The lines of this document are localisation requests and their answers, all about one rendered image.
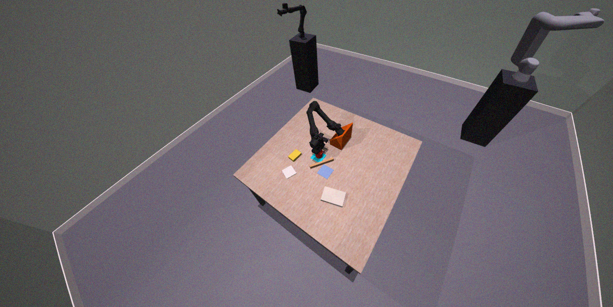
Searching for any white square pad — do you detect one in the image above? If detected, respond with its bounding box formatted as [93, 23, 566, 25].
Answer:
[282, 166, 296, 179]

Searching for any yellow rectangular block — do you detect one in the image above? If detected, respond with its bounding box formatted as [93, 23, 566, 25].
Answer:
[288, 149, 302, 162]

